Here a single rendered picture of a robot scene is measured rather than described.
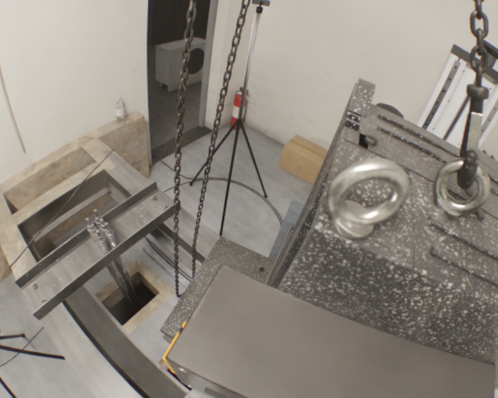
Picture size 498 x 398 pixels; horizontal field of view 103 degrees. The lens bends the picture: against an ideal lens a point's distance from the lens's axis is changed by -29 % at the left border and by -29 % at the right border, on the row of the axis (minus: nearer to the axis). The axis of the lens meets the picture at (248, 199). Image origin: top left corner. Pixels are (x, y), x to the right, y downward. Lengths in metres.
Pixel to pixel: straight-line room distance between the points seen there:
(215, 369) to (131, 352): 1.57
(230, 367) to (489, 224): 0.37
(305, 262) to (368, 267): 0.06
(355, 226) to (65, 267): 1.29
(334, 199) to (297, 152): 2.53
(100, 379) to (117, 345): 0.73
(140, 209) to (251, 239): 1.04
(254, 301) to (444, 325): 0.23
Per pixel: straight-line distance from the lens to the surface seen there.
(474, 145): 0.32
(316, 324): 0.33
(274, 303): 0.32
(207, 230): 1.39
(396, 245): 0.26
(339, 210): 0.22
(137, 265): 2.07
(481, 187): 0.34
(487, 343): 0.42
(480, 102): 0.31
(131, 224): 1.43
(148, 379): 1.81
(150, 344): 1.84
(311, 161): 2.71
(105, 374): 1.18
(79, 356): 1.22
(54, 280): 1.38
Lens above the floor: 1.78
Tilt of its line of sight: 46 degrees down
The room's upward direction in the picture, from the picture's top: 13 degrees clockwise
